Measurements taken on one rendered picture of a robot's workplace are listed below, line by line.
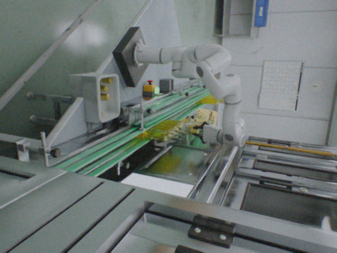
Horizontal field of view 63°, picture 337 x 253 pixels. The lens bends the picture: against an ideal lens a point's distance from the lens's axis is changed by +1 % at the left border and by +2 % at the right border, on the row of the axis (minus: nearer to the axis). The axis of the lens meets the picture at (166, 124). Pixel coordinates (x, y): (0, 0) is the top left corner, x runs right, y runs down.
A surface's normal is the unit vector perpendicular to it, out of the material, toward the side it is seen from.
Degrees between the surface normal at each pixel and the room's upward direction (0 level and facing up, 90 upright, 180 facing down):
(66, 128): 0
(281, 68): 90
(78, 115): 0
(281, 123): 90
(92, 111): 90
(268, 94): 90
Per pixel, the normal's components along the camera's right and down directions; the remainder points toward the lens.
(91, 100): -0.39, 0.25
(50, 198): 0.01, -0.96
